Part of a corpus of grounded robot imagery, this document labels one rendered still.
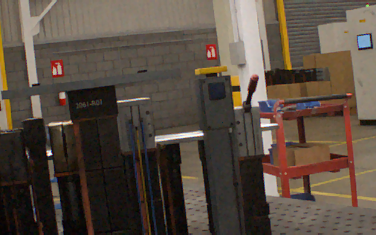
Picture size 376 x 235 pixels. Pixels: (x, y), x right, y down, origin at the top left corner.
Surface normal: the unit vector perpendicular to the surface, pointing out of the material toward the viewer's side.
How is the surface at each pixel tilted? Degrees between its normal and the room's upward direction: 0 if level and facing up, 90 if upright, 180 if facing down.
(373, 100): 90
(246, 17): 90
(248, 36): 90
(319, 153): 90
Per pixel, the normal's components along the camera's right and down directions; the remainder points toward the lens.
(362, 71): -0.86, 0.13
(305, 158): 0.37, 0.00
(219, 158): 0.17, 0.04
